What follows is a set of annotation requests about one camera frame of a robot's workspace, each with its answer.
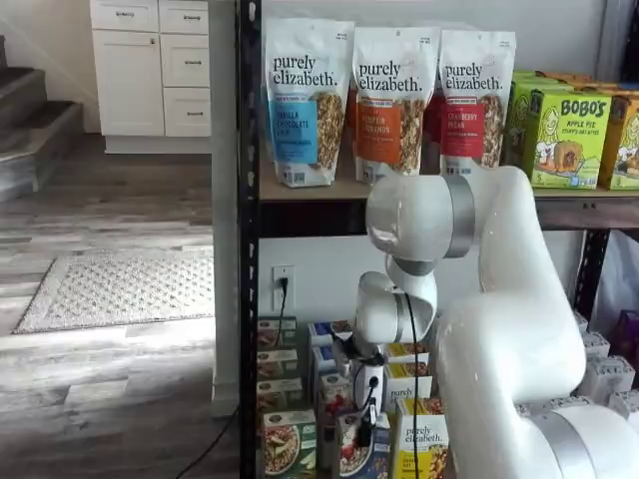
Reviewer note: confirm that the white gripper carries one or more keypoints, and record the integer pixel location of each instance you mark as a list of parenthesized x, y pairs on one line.
[(375, 394)]

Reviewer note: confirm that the blue white oatmeal box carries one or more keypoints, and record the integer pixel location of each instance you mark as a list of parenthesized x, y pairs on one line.
[(349, 461), (332, 394), (324, 356), (322, 332)]

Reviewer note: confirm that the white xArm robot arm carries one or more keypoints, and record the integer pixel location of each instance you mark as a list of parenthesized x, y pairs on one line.
[(509, 324)]

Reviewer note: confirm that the yellow purely elizabeth box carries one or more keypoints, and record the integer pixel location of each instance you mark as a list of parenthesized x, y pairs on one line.
[(399, 384), (399, 353), (422, 444)]

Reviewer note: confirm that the green purely elizabeth box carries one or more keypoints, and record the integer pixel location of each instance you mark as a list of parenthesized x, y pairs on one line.
[(289, 444), (279, 394), (274, 332), (277, 363)]

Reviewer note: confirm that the black metal shelf rack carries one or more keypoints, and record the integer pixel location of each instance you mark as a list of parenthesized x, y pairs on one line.
[(299, 212)]

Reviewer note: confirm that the white patterned-top box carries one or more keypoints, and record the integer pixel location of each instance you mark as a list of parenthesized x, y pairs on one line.
[(609, 374), (596, 346), (626, 401), (580, 322)]

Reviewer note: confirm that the purple box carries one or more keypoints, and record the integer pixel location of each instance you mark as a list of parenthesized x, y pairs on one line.
[(629, 334)]

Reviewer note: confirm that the green Bobo's apple pie box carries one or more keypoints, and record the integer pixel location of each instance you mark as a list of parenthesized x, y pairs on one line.
[(574, 144), (519, 120)]

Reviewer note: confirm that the yellow Bobo's snack box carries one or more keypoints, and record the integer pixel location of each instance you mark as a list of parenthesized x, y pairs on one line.
[(616, 89), (621, 144)]

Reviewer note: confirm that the grey patterned rug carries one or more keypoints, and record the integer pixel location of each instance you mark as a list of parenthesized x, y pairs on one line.
[(125, 292)]

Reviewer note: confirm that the white plastic bag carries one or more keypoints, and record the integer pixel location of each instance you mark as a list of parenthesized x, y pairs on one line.
[(621, 279)]

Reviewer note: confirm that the orange purely elizabeth granola bag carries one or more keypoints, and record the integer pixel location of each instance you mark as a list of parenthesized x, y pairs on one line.
[(352, 125), (384, 130)]

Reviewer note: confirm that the blue purely elizabeth granola bag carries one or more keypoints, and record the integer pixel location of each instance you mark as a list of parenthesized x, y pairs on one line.
[(294, 125)]

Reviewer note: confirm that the white drawer cabinet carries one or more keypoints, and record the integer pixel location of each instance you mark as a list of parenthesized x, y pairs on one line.
[(130, 80)]

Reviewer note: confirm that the dark wooden stairs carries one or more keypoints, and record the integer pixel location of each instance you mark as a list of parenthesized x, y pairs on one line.
[(30, 120)]

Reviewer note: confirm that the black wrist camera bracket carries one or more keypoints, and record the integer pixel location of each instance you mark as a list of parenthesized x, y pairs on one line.
[(344, 349)]

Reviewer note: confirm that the white wall outlet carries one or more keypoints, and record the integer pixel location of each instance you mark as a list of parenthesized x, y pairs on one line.
[(288, 299)]

